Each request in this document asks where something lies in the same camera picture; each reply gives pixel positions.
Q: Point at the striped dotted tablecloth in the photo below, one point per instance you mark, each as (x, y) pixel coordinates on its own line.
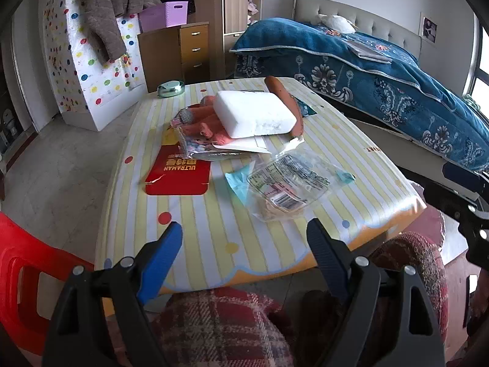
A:
(214, 229)

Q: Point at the small teal wrapper scrap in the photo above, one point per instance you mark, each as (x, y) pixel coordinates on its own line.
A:
(345, 177)

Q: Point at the red plastic stool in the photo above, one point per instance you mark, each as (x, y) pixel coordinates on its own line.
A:
(23, 244)

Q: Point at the clear labelled plastic bag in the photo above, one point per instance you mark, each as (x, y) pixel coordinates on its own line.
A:
(290, 183)

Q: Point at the white foam block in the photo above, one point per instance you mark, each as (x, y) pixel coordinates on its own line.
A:
(252, 112)

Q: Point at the brown sausage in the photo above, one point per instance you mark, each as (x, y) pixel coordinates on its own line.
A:
(277, 86)

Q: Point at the white pillow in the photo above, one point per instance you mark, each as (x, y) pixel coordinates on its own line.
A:
(340, 23)

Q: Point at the grey booklet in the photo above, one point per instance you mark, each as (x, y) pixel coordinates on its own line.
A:
(368, 51)

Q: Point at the dotted white sheet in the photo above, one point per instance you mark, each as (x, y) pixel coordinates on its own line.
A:
(76, 84)

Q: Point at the cartoon printed packet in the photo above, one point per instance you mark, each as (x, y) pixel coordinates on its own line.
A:
(195, 143)

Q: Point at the wooden drawer cabinet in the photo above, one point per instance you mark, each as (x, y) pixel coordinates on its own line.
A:
(195, 51)

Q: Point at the red plaid trousers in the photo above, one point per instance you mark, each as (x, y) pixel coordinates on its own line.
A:
(229, 321)

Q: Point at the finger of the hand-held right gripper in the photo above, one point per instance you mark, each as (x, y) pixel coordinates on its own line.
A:
(447, 198)
(460, 175)

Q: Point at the light blue wrapper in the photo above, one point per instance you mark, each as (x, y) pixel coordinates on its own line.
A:
(238, 183)

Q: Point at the teal snack wrapper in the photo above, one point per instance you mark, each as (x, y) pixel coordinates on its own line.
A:
(307, 109)

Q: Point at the white bed frame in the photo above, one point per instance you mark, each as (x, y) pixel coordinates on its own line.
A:
(382, 137)

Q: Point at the brown fleece coat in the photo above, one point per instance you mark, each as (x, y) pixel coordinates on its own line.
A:
(103, 15)

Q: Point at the blue floral blanket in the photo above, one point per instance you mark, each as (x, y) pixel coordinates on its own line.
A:
(363, 68)

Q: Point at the beige padded headboard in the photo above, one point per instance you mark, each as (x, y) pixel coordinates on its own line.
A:
(382, 23)

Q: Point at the red paper box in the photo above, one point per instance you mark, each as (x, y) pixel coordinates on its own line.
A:
(179, 179)

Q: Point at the pink toy figure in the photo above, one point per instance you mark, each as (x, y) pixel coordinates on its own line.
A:
(208, 120)

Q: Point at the small wall picture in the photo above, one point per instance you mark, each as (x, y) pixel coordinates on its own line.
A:
(428, 28)

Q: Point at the white paper card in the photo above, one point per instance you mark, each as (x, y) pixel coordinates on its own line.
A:
(248, 144)

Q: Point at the purple plastic basket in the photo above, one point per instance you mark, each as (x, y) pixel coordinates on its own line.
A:
(168, 13)

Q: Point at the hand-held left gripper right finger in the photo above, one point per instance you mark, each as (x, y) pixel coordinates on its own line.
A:
(324, 256)

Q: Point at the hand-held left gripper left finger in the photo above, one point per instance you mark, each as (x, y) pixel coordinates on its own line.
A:
(164, 260)

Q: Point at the wooden wardrobe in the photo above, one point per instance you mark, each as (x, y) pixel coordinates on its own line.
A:
(214, 0)

